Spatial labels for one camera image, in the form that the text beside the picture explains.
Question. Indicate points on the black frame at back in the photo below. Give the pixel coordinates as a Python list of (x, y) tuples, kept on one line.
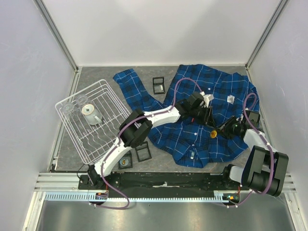
[(158, 85)]

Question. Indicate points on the blue plaid shirt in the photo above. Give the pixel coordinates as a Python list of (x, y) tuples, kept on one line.
[(189, 143)]

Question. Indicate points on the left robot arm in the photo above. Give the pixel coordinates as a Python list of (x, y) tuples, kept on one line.
[(135, 129)]

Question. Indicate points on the left aluminium frame post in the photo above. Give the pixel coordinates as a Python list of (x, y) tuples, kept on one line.
[(56, 33)]

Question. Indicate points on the clear glass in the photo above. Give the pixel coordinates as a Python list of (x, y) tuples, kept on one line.
[(82, 100), (70, 111)]

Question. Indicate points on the white ceramic mug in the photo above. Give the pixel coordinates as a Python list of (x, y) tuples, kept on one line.
[(92, 115)]

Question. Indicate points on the clear glass left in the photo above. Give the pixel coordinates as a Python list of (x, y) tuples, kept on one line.
[(70, 111)]

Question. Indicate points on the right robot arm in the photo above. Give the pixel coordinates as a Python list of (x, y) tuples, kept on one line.
[(265, 168)]

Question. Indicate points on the white wire dish rack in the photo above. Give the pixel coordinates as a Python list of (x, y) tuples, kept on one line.
[(92, 142)]

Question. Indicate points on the black frame near rack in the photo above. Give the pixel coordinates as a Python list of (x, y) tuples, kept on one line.
[(128, 156)]

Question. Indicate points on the orange round brooch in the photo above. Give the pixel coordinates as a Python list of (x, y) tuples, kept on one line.
[(213, 134)]

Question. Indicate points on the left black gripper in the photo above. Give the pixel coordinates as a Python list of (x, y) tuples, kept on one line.
[(208, 118)]

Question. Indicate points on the right aluminium frame post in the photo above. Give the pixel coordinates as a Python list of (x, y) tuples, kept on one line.
[(266, 32)]

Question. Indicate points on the light blue round brooch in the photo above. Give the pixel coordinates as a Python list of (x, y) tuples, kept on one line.
[(124, 162)]

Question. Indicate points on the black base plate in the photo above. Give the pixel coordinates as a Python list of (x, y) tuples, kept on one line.
[(197, 180)]

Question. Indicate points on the light blue cable duct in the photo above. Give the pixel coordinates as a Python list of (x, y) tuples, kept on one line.
[(100, 196)]

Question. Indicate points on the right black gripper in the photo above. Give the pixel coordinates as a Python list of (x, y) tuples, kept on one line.
[(224, 132)]

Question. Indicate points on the aluminium frame post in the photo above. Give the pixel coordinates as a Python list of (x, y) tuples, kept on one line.
[(266, 32), (56, 33)]

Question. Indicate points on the clear glass right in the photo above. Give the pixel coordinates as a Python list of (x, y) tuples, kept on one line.
[(82, 100)]

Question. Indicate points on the black frame front middle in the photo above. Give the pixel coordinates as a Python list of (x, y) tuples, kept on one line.
[(143, 152)]

